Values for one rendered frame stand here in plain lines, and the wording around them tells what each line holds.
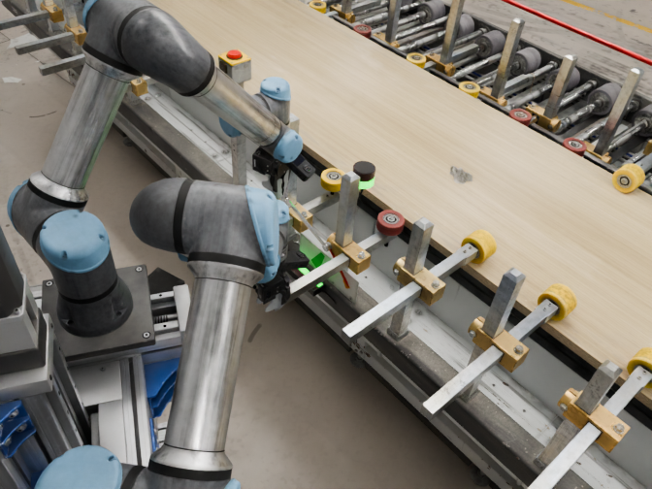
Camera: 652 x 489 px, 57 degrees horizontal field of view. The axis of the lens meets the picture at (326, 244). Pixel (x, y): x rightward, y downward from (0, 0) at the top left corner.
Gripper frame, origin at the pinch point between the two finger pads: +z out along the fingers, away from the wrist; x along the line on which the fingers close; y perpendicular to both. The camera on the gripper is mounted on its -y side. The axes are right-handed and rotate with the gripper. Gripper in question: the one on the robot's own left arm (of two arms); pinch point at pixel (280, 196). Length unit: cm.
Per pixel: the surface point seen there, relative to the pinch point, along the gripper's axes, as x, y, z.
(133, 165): -75, 140, 95
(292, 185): -9.0, 1.6, 3.1
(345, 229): 0.9, -21.4, 1.5
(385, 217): -13.3, -27.5, 5.0
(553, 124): -101, -57, 10
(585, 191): -60, -76, 5
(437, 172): -43, -32, 5
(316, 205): -14.5, -4.1, 12.0
